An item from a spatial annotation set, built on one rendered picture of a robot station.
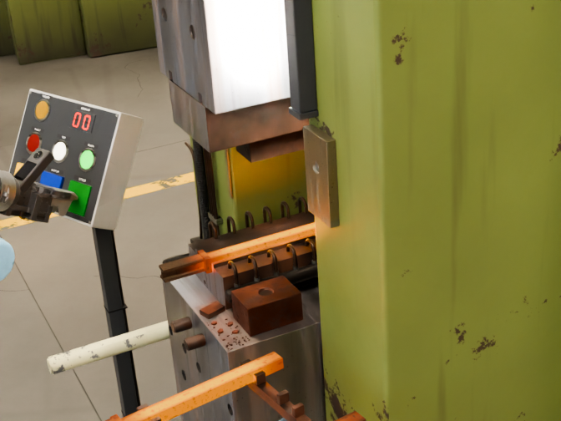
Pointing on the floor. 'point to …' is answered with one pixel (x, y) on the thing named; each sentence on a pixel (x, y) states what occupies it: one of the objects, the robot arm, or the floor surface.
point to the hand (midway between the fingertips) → (73, 194)
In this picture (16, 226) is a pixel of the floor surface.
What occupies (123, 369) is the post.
